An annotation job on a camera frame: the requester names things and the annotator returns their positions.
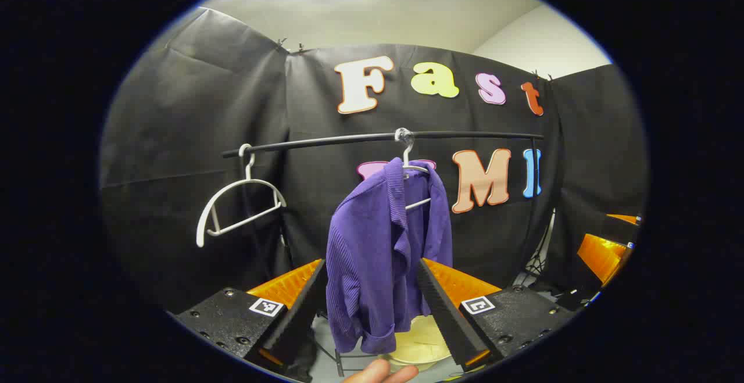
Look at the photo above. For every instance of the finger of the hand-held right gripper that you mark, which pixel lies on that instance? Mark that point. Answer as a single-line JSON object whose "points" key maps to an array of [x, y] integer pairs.
{"points": [[601, 258], [619, 231]]}

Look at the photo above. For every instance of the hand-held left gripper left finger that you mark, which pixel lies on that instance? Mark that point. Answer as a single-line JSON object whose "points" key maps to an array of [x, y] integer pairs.
{"points": [[299, 307]]}

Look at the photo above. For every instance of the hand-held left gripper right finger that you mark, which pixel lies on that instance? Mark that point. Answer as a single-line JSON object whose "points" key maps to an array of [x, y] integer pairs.
{"points": [[444, 313]]}

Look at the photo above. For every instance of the purple knit cardigan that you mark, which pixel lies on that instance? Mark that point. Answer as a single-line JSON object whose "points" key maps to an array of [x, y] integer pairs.
{"points": [[372, 255]]}

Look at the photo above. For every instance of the white hanger with taped hook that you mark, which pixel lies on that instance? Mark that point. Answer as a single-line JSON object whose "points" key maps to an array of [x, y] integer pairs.
{"points": [[418, 203]]}

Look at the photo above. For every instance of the plain white clothes hanger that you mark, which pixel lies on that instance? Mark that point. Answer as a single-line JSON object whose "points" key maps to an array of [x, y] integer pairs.
{"points": [[200, 232]]}

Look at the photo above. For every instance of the black clothes rack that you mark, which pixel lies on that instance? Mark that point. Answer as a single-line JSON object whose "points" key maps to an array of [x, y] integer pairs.
{"points": [[325, 140]]}

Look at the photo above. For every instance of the black backdrop cloth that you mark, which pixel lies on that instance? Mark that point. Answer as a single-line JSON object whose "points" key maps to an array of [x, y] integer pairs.
{"points": [[192, 139]]}

